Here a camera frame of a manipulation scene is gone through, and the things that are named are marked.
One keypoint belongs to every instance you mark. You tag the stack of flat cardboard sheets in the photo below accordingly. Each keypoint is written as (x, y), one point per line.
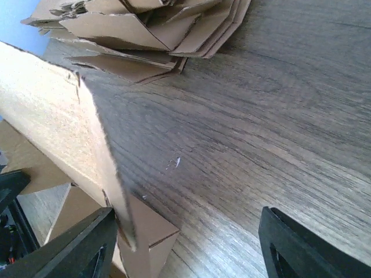
(140, 41)

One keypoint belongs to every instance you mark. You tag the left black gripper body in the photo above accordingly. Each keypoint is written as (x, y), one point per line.
(17, 236)

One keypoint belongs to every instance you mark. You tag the brown cardboard box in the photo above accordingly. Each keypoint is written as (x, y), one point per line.
(51, 129)

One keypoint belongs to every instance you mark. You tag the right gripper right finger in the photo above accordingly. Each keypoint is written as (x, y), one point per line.
(291, 250)

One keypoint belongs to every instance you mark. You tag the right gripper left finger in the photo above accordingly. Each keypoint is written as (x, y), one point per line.
(84, 250)

